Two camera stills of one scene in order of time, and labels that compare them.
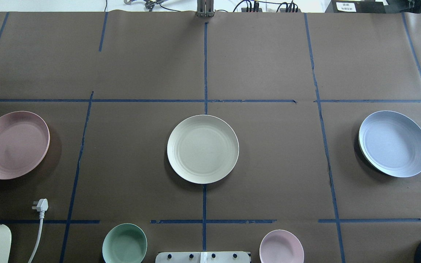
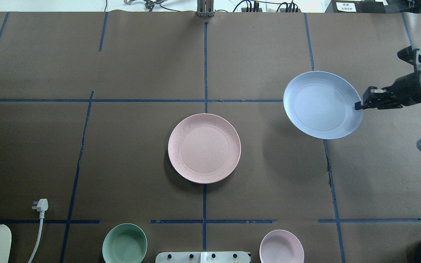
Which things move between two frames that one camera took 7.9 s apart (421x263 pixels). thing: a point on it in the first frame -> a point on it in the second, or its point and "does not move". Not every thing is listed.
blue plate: (394, 144) -> (322, 105)
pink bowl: (281, 246) does not move
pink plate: (16, 143) -> (204, 148)
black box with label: (355, 6) does not move
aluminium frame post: (205, 8) does not move
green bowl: (125, 243) does not move
